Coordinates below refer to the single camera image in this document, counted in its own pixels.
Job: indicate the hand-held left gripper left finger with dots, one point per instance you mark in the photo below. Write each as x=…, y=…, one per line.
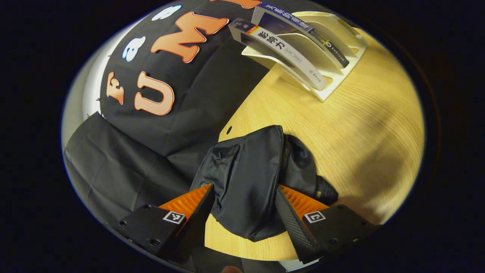
x=197, y=223

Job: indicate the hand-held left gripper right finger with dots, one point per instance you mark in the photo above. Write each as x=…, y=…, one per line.
x=291, y=227

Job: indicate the black schoolbag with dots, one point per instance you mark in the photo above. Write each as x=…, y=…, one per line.
x=246, y=178

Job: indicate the white book with portrait cover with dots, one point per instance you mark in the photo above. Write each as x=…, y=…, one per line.
x=280, y=47

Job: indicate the white bookshelf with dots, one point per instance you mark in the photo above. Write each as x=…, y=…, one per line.
x=341, y=49

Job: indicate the blue book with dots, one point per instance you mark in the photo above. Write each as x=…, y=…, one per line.
x=299, y=28

